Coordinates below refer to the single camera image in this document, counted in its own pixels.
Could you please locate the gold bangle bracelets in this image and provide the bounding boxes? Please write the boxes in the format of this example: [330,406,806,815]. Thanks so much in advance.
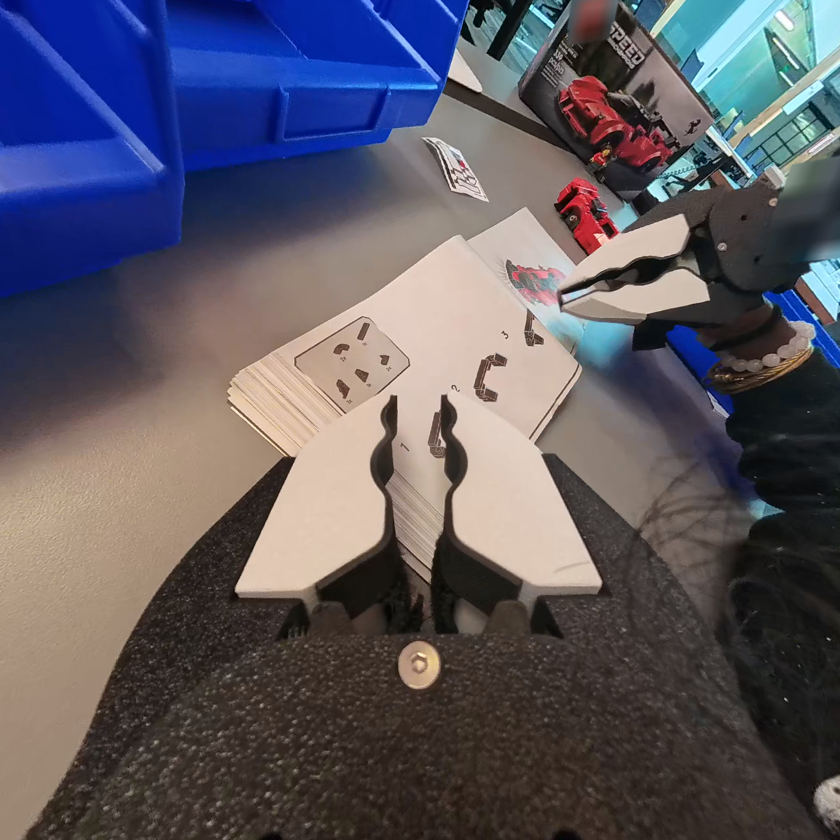
[705,348,815,396]

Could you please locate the lego set cardboard box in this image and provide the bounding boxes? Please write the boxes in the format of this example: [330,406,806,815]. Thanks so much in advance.
[517,0,718,202]

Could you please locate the lego sticker sheet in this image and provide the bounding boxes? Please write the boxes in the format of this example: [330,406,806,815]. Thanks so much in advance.
[422,136,490,203]

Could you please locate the white tabletop stand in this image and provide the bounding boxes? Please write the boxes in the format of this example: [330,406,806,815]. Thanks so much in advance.
[445,49,484,94]

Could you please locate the red lego car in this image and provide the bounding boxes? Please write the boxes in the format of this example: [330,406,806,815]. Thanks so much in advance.
[554,177,622,253]

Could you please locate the person's right hand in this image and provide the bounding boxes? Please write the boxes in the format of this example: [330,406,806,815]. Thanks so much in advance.
[697,294,786,363]

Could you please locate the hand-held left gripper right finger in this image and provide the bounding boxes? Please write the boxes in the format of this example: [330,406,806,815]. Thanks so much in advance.
[438,394,605,609]

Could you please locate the white bead bracelet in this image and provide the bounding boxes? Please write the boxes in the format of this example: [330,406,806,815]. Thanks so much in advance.
[718,320,818,376]

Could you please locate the lego instruction booklet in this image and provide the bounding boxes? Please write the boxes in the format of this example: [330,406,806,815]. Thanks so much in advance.
[226,206,584,573]

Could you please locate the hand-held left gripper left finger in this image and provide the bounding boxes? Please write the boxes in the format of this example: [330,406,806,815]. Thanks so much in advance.
[234,394,403,606]

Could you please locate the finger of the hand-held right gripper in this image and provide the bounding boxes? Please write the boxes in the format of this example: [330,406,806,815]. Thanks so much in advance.
[558,215,691,296]
[560,268,714,324]

